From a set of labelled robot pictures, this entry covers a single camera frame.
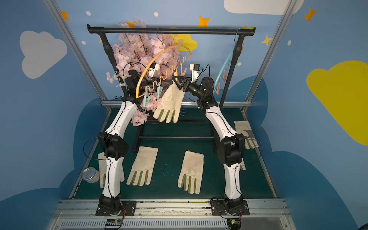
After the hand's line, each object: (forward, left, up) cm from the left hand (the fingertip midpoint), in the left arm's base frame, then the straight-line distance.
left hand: (173, 80), depth 73 cm
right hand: (+4, -2, +1) cm, 4 cm away
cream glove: (-38, +29, -15) cm, 50 cm away
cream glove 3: (-3, +1, -10) cm, 11 cm away
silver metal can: (-37, +46, -39) cm, 71 cm away
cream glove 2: (-26, +19, -44) cm, 54 cm away
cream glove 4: (-28, -12, -44) cm, 54 cm away
